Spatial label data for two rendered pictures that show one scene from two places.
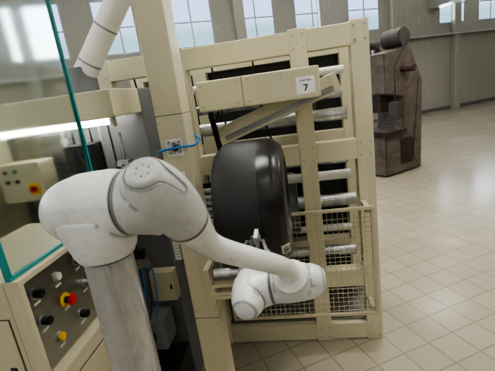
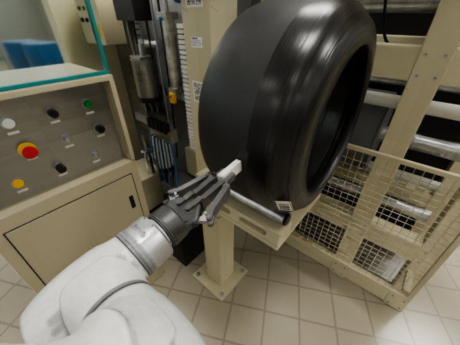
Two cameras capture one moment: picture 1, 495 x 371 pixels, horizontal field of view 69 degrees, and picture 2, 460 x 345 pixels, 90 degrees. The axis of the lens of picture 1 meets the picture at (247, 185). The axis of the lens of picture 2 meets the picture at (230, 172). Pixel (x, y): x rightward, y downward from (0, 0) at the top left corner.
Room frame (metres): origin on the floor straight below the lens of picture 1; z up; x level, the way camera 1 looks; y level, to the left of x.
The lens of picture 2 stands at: (0.94, -0.23, 1.46)
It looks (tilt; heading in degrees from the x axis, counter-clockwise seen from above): 34 degrees down; 31
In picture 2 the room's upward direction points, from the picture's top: straight up
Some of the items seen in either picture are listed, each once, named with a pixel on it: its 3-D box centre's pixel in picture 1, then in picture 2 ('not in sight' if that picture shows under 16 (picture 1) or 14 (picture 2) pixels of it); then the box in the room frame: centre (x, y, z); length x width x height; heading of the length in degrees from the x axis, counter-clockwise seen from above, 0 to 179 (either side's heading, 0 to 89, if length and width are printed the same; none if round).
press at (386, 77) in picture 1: (383, 104); not in sight; (6.17, -2.49, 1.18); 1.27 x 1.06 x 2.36; 111
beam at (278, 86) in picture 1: (258, 89); not in sight; (1.94, -0.13, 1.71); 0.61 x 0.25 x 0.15; 81
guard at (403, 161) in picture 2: (299, 266); (335, 207); (1.95, -0.24, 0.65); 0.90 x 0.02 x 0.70; 81
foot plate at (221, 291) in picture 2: not in sight; (220, 272); (1.68, 0.29, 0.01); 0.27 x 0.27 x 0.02; 81
